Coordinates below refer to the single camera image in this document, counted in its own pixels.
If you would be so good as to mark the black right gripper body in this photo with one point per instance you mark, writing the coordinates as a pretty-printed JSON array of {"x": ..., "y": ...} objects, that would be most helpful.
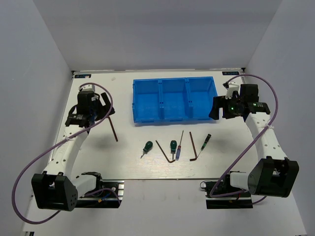
[{"x": 231, "y": 107}]

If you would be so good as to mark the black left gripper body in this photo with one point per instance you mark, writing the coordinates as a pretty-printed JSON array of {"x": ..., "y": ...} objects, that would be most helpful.
[{"x": 96, "y": 109}]

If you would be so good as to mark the black green precision screwdriver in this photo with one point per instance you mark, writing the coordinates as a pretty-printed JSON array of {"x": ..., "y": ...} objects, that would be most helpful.
[{"x": 205, "y": 143}]

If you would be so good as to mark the blue red handled screwdriver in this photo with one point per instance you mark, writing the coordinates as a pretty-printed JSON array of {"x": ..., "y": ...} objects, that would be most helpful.
[{"x": 179, "y": 148}]

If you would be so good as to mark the green stubby screwdriver orange cap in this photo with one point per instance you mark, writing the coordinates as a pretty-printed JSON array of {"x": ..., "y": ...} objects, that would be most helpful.
[{"x": 173, "y": 146}]

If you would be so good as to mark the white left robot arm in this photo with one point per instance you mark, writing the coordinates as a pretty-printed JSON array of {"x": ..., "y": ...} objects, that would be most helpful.
[{"x": 54, "y": 188}]

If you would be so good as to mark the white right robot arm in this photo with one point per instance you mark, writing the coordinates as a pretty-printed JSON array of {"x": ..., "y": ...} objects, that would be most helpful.
[{"x": 274, "y": 174}]

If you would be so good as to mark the left corner label sticker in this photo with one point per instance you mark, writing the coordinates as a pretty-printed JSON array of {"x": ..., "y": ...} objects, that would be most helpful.
[{"x": 82, "y": 76}]

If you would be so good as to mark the corner label sticker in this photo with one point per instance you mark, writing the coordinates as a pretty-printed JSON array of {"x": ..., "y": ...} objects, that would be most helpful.
[
  {"x": 230, "y": 73},
  {"x": 82, "y": 76}
]

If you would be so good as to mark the blue three-compartment plastic bin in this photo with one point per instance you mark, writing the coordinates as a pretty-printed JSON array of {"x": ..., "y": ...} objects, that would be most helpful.
[{"x": 173, "y": 99}]

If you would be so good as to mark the right corner label sticker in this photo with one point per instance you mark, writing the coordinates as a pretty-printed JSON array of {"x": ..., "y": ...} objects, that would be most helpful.
[{"x": 230, "y": 73}]

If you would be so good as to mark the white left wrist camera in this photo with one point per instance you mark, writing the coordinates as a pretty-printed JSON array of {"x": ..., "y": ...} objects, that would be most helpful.
[{"x": 87, "y": 87}]

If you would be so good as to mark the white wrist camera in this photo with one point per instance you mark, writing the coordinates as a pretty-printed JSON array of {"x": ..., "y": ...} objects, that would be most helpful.
[
  {"x": 231, "y": 88},
  {"x": 87, "y": 87}
]

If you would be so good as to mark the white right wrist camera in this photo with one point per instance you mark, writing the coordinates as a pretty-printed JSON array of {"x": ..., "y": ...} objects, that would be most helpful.
[{"x": 231, "y": 88}]

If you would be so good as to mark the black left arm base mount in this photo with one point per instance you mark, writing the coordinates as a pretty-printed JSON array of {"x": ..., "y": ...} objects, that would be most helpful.
[{"x": 111, "y": 193}]

